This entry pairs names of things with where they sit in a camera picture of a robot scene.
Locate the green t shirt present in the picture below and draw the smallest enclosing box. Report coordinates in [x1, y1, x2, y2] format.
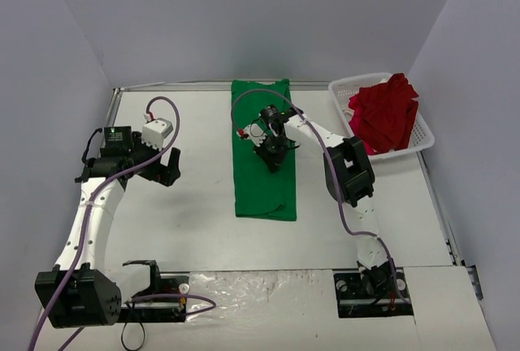
[231, 79, 297, 222]

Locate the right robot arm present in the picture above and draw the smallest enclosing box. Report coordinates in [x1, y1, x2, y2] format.
[245, 105, 392, 297]

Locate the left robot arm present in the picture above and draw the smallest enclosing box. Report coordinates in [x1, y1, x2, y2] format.
[35, 119, 180, 328]

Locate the white plastic basket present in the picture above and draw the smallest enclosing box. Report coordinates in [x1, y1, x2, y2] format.
[328, 72, 435, 162]

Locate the red t shirt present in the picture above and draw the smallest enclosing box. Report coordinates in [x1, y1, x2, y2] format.
[349, 73, 419, 154]

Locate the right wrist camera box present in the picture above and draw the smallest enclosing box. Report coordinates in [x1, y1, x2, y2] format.
[237, 123, 268, 146]

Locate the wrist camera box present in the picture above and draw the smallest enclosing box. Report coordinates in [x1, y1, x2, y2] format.
[141, 119, 173, 150]
[237, 123, 268, 146]

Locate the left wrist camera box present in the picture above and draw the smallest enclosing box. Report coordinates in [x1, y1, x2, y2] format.
[141, 119, 173, 150]

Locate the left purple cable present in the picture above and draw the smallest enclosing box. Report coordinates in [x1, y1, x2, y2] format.
[26, 95, 217, 351]

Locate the purple cable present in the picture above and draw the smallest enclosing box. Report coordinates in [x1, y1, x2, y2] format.
[229, 87, 409, 302]
[26, 95, 217, 351]

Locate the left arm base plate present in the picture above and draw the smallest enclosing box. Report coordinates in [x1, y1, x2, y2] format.
[117, 272, 189, 324]

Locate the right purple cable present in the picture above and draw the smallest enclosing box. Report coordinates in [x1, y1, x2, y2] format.
[229, 87, 409, 302]

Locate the thin black cable loop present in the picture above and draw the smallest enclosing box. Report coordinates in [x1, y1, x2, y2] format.
[120, 305, 147, 350]

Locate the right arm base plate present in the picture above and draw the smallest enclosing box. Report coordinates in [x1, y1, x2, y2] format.
[333, 270, 414, 319]

